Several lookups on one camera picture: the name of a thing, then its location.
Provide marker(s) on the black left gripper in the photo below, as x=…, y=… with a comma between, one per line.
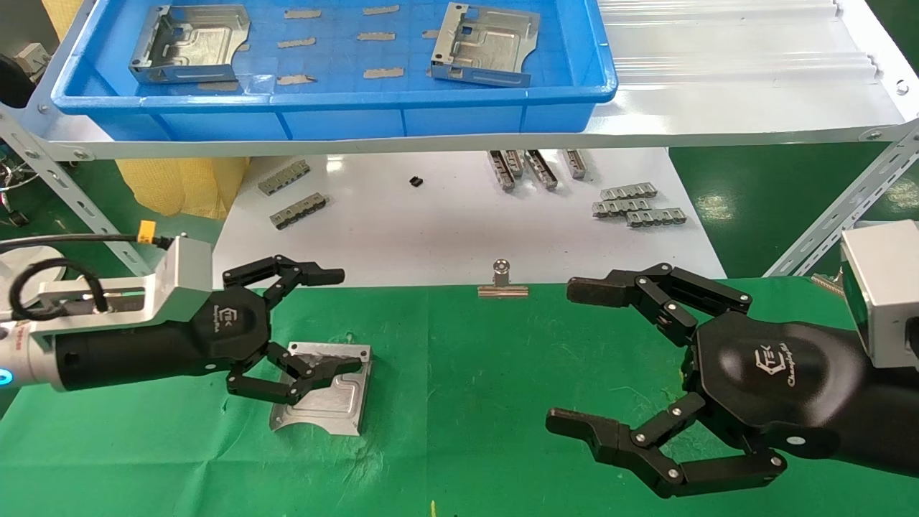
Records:
x=230, y=330

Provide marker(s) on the bent sheet metal bracket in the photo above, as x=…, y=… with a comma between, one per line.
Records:
x=208, y=43
x=495, y=50
x=337, y=409

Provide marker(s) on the white metal shelf rack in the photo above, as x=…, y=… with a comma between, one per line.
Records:
x=718, y=93

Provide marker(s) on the green table cloth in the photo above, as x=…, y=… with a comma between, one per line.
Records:
x=467, y=395

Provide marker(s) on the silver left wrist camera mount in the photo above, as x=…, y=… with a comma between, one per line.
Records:
x=183, y=280

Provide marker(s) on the small grey box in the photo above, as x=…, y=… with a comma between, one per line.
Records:
x=32, y=59

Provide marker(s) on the grey metal connector strip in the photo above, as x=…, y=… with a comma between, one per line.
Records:
x=540, y=169
x=657, y=217
x=283, y=177
x=514, y=162
x=298, y=211
x=629, y=192
x=619, y=208
x=501, y=171
x=576, y=164

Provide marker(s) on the toothed metal strip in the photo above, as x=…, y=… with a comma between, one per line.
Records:
x=827, y=284

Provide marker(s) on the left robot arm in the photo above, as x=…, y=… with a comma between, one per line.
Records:
x=25, y=352

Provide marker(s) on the blue plastic tray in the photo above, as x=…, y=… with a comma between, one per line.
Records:
x=344, y=118

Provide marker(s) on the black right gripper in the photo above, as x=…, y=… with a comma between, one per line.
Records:
x=782, y=380

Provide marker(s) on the silver binder clip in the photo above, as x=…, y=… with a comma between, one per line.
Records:
x=502, y=290

